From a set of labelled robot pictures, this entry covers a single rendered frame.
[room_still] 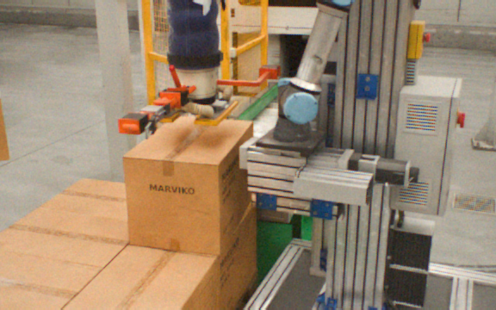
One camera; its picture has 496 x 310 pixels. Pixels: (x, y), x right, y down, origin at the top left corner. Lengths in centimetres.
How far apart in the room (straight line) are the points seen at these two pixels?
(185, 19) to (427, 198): 116
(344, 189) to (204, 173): 56
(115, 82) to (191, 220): 175
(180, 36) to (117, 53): 154
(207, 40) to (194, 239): 80
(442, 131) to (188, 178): 97
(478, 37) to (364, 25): 913
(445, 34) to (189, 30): 923
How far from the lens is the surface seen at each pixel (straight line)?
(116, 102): 391
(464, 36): 1127
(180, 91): 223
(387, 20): 216
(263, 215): 296
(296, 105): 196
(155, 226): 240
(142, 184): 234
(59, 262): 244
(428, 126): 217
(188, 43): 231
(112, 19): 381
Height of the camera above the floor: 172
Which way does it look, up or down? 20 degrees down
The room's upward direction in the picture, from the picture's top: straight up
